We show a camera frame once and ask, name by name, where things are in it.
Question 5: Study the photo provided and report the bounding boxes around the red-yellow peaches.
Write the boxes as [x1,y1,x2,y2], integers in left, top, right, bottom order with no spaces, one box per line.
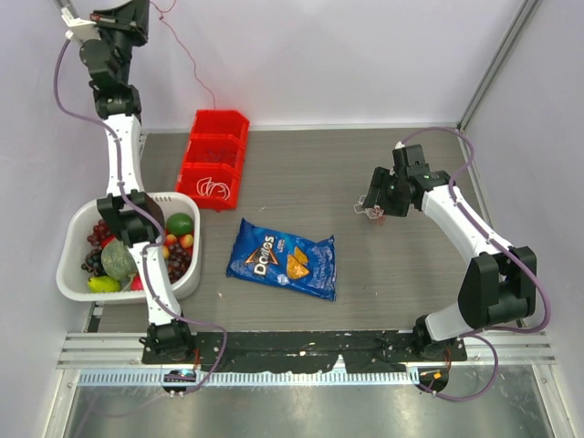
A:
[163,234,194,262]

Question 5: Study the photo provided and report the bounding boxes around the dark grape bunch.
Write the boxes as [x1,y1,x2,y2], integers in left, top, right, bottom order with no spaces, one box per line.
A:
[81,247,192,283]

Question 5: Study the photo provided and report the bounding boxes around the green melon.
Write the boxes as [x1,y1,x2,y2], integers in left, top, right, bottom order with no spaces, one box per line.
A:
[101,239,138,282]

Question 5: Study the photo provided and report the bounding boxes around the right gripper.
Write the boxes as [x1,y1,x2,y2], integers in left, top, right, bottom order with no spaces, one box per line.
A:
[363,166,411,218]

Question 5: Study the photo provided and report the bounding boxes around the white fruit basket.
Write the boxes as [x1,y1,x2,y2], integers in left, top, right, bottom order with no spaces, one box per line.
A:
[56,192,201,305]

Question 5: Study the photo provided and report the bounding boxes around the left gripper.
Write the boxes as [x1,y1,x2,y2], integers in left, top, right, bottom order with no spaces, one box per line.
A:
[91,0,151,86]

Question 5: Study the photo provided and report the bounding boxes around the slotted cable duct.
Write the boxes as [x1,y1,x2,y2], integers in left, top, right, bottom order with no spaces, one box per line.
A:
[78,368,419,387]

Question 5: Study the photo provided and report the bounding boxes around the red plastic bin rack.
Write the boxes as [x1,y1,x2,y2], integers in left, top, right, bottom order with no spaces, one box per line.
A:
[175,109,250,212]

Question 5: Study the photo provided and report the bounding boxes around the green avocado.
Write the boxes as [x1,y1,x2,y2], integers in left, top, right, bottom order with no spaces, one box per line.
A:
[166,213,194,237]

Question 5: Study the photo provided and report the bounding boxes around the blue Doritos chip bag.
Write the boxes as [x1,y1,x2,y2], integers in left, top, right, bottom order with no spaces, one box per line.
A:
[226,219,337,301]

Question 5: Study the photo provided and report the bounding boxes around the yellow-green pear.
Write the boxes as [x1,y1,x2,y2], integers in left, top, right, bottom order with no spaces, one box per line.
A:
[88,276,121,293]

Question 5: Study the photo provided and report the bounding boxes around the white cable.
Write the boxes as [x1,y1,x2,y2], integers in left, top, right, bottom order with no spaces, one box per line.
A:
[195,176,232,202]
[353,194,387,224]

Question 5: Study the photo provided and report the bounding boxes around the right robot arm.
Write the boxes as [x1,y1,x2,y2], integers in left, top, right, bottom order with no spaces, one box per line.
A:
[363,144,537,360]

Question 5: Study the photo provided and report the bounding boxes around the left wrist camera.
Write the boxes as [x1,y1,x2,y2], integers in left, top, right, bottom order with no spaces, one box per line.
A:
[60,6,100,45]

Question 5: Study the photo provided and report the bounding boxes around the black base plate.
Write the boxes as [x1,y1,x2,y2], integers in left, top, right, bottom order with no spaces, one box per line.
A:
[139,330,467,374]

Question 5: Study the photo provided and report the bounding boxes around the purple grape bunch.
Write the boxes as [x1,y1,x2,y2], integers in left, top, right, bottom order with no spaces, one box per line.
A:
[87,219,114,247]

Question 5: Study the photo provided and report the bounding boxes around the red cable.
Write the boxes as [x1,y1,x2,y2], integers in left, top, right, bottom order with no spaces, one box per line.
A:
[149,0,218,110]

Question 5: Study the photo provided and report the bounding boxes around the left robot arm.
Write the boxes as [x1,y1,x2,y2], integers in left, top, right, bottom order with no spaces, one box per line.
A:
[79,1,194,364]

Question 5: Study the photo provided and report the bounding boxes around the red apple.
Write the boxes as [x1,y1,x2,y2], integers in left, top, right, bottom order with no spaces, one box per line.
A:
[130,275,144,291]

